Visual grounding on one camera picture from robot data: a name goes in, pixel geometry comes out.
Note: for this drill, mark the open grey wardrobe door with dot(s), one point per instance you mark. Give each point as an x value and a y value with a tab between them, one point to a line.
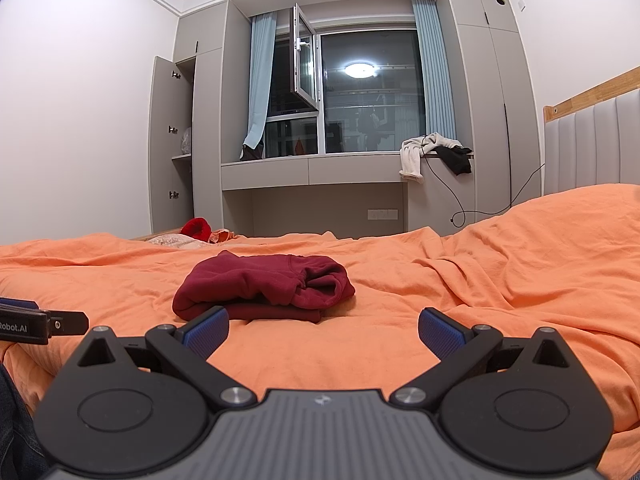
162	145

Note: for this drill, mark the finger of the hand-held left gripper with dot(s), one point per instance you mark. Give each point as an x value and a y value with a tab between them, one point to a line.
70	323
17	304

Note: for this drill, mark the orange duvet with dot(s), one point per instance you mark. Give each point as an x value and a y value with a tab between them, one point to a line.
450	285

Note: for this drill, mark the black cloth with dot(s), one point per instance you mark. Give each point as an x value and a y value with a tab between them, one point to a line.
457	160

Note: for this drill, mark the large glass window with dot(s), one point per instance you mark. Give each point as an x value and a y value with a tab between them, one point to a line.
372	105

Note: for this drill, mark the small orange cloth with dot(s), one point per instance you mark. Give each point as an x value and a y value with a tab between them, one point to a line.
225	236

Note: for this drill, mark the grey padded headboard wooden frame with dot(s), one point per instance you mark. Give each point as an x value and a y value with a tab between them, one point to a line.
595	150

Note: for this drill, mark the open window sash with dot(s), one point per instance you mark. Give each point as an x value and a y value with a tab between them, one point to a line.
304	50

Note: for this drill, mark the red plush item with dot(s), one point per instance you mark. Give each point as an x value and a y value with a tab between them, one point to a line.
196	227

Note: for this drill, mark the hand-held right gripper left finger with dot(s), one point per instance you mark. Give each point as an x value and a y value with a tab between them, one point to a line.
206	332

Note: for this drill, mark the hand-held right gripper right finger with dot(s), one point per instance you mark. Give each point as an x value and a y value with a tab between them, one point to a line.
440	332

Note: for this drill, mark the white wall socket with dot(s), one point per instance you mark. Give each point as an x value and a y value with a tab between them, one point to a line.
383	214

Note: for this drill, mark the pink patterned pillow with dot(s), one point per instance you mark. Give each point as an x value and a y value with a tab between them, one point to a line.
177	242

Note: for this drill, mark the light blue smooth curtain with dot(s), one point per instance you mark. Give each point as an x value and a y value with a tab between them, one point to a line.
260	75

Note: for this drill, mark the dark red sweater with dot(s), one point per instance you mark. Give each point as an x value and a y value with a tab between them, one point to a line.
270	280

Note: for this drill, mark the clear plastic bag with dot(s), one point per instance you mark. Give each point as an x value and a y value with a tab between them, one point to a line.
186	141

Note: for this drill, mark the white cloth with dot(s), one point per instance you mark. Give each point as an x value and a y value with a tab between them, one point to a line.
411	157

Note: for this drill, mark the wooden bed side rail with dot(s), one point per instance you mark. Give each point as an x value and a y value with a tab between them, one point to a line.
155	235

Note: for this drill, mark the light blue pleated curtain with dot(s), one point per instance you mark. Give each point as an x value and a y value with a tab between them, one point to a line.
435	70

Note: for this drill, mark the grey built-in wardrobe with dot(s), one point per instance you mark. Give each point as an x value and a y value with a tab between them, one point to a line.
495	110

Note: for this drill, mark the person's blue jeans leg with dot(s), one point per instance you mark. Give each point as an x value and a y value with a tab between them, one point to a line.
17	430

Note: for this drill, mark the dark item on windowsill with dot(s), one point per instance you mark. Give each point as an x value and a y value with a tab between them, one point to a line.
251	152

